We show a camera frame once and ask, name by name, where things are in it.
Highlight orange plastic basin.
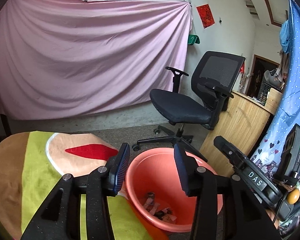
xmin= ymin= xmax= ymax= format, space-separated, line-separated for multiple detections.
xmin=124 ymin=147 xmax=224 ymax=233

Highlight trash pieces in basin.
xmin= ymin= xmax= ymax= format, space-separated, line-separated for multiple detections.
xmin=143 ymin=192 xmax=177 ymax=224

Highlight person's right hand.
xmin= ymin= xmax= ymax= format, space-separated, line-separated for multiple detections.
xmin=266 ymin=209 xmax=280 ymax=229

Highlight black office chair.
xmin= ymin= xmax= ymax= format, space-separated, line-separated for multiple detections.
xmin=131 ymin=50 xmax=246 ymax=163

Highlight pink hanging bed sheet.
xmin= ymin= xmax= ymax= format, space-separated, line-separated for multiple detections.
xmin=0 ymin=0 xmax=192 ymax=120

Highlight green hanging bag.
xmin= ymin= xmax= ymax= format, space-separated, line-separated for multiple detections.
xmin=187 ymin=34 xmax=200 ymax=46

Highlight blue dotted curtain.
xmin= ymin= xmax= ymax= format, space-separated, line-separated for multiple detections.
xmin=251 ymin=0 xmax=300 ymax=178

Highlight wooden cabinet panel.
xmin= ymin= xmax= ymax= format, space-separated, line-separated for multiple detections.
xmin=200 ymin=88 xmax=282 ymax=177

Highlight red paper wall decoration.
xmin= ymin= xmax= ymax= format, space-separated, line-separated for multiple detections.
xmin=196 ymin=4 xmax=215 ymax=29

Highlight multicolour patchwork tablecloth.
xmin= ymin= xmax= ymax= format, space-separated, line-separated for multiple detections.
xmin=0 ymin=130 xmax=171 ymax=240

